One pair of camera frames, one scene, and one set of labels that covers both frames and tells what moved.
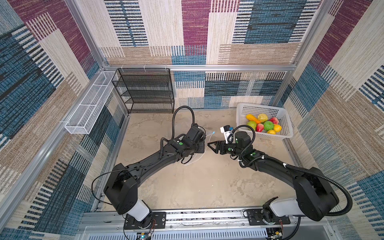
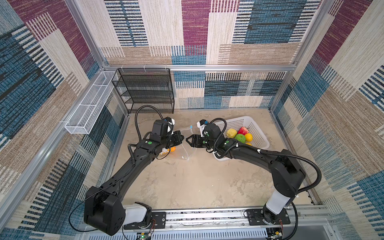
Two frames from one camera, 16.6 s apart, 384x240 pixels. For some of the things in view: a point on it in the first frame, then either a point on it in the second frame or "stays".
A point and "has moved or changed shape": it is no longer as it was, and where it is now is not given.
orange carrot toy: x=251 y=117 has moved or changed shape
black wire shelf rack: x=145 y=90 stays
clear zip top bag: x=198 y=156 has moved or changed shape
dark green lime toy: x=268 y=125 has moved or changed shape
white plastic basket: x=268 y=120 to x=259 y=141
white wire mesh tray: x=90 y=110 stays
